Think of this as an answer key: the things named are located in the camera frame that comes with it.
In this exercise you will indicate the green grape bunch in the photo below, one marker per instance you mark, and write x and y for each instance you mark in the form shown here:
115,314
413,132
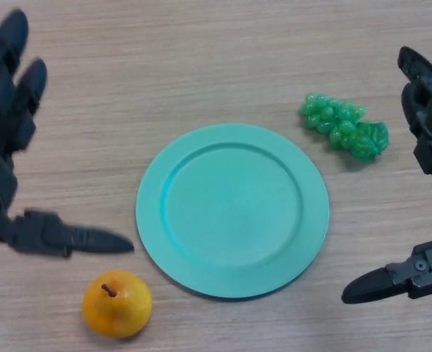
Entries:
340,122

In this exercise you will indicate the yellow pear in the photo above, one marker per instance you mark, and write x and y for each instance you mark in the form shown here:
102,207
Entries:
116,308

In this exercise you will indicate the teal green round plate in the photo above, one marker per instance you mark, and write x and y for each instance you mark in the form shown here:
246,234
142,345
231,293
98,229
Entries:
232,212

